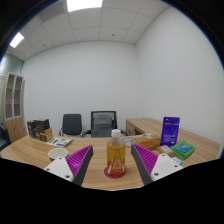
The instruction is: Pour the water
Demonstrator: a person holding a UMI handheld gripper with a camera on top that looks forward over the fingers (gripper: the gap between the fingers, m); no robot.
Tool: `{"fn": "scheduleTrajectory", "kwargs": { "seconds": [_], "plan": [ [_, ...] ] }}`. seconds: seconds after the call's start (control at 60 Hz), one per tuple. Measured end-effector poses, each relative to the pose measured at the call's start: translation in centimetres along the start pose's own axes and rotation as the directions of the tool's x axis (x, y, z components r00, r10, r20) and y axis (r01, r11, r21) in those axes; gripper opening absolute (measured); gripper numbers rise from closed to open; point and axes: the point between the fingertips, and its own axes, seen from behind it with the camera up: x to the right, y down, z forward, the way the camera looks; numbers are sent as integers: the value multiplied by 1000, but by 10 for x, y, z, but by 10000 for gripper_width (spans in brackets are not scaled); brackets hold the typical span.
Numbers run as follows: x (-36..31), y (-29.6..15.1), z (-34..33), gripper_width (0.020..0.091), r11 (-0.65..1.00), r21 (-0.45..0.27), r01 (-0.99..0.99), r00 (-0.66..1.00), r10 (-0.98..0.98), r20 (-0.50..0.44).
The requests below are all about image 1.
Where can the black mesh office chair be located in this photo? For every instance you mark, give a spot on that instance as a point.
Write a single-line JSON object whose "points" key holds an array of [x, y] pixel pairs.
{"points": [[103, 125]]}

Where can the grey ceiling air vent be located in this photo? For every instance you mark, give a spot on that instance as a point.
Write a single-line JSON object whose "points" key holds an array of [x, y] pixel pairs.
{"points": [[53, 11]]}

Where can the wooden glass-door shelf cabinet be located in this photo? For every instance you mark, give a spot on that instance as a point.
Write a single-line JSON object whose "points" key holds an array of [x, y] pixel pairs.
{"points": [[14, 106]]}

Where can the white printed leaflet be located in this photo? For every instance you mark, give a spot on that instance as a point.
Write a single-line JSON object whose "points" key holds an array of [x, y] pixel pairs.
{"points": [[60, 142]]}

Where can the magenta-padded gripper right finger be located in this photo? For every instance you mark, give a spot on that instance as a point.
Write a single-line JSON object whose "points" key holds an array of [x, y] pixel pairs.
{"points": [[163, 165]]}

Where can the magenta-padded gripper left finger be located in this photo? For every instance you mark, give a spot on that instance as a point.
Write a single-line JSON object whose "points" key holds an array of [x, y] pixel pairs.
{"points": [[59, 166]]}

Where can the dark grey office chair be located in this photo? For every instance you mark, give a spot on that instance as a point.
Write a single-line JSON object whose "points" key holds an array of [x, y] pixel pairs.
{"points": [[71, 124]]}

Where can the dark brown printed box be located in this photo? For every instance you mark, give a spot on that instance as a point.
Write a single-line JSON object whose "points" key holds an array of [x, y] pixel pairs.
{"points": [[42, 130], [30, 129]]}

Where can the small tan box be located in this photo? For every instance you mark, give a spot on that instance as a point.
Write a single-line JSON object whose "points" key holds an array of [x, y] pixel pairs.
{"points": [[165, 150]]}

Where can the purple upright package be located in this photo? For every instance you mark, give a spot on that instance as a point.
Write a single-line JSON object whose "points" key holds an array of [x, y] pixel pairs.
{"points": [[170, 131]]}

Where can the green flat box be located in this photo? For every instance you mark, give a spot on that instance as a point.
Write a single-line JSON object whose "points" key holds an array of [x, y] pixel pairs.
{"points": [[183, 149]]}

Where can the orange-labelled drink bottle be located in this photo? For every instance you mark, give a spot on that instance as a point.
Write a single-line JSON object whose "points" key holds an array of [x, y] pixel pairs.
{"points": [[116, 156]]}

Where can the orange tissue box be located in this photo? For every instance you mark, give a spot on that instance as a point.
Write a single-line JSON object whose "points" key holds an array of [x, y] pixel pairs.
{"points": [[147, 142]]}

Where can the large square ceiling light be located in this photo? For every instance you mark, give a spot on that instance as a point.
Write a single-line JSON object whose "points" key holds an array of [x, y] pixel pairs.
{"points": [[84, 5]]}

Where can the flat round red coaster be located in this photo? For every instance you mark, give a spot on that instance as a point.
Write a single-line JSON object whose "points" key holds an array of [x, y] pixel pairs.
{"points": [[115, 176]]}

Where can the small square ceiling light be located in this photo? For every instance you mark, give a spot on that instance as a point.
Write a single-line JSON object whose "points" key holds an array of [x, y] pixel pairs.
{"points": [[16, 40]]}

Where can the small light blue packet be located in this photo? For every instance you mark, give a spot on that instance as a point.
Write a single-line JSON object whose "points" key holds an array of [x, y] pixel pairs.
{"points": [[177, 160]]}

